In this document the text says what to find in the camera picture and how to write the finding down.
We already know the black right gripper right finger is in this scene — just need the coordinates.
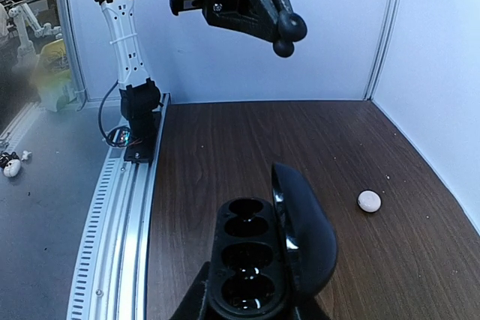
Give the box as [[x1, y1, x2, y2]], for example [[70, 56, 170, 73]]
[[294, 293, 330, 320]]

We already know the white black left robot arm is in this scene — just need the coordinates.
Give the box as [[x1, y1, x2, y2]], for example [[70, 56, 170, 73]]
[[95, 0, 307, 139]]

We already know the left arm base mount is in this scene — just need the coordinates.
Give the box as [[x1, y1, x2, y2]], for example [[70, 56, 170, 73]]
[[105, 126, 158, 163]]

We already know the left aluminium frame post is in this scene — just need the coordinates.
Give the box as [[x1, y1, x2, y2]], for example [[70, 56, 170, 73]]
[[363, 0, 401, 101]]

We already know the white round charging case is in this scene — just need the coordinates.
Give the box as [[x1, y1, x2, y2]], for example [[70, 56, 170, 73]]
[[357, 190, 382, 213]]

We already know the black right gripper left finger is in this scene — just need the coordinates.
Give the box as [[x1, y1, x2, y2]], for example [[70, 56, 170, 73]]
[[170, 262, 214, 320]]

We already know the black earbud charging case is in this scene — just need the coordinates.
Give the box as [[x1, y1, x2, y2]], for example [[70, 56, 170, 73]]
[[209, 163, 338, 319]]

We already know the front aluminium rail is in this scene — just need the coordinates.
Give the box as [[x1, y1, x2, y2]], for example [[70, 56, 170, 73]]
[[65, 93, 172, 320]]

